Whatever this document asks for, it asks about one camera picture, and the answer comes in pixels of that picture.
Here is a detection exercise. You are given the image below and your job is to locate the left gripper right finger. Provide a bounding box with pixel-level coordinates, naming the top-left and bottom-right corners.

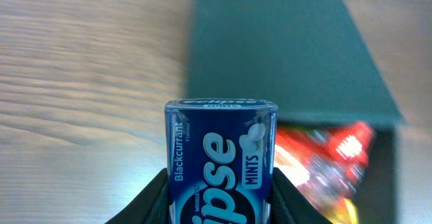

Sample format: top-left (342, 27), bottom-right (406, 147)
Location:
top-left (270, 167), bottom-right (331, 224)

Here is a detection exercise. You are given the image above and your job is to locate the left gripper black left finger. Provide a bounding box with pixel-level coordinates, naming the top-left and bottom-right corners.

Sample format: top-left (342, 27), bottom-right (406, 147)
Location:
top-left (106, 168), bottom-right (169, 224)

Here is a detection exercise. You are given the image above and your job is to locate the red Hacks candy bag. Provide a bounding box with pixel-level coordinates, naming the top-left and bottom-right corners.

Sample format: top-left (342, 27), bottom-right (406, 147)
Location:
top-left (274, 121), bottom-right (375, 211)

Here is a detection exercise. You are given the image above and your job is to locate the yellow candy bag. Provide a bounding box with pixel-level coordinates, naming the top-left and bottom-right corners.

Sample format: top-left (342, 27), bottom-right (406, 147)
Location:
top-left (323, 198), bottom-right (359, 224)

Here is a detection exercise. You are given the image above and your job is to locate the blue Eclipse gum pack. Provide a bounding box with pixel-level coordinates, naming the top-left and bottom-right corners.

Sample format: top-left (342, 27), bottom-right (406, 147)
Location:
top-left (165, 99), bottom-right (277, 224)

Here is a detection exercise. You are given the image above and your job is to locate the dark green open box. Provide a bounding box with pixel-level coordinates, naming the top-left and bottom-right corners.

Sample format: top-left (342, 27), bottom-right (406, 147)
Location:
top-left (185, 0), bottom-right (402, 223)

